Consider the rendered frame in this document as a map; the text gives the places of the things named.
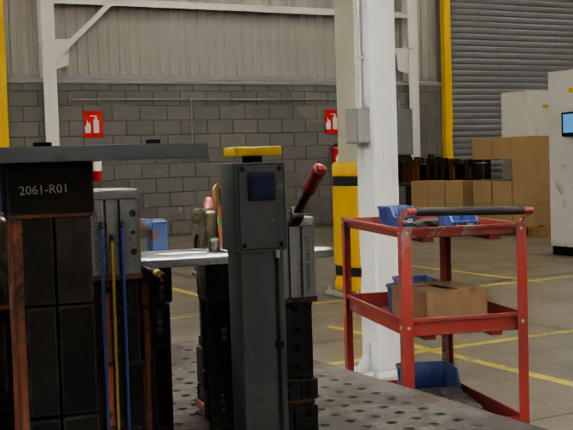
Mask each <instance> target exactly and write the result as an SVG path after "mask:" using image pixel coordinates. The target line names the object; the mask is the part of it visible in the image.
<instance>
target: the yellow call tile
mask: <svg viewBox="0 0 573 430"><path fill-rule="evenodd" d="M271 155H281V146H261V147H234V148H224V149H223V156H224V157H242V163H253V162H263V156H271Z"/></svg>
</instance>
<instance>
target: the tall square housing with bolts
mask: <svg viewBox="0 0 573 430"><path fill-rule="evenodd" d="M138 198H139V191H138V189H133V188H104V189H94V211H93V216H90V221H91V242H92V264H93V284H92V285H93V287H94V301H92V302H91V303H92V304H94V306H95V348H96V368H97V390H98V411H96V413H97V415H98V416H99V430H147V417H146V394H145V372H144V362H143V361H142V360H141V352H140V329H139V307H138V285H137V279H141V278H142V267H141V244H140V222H139V200H138Z"/></svg>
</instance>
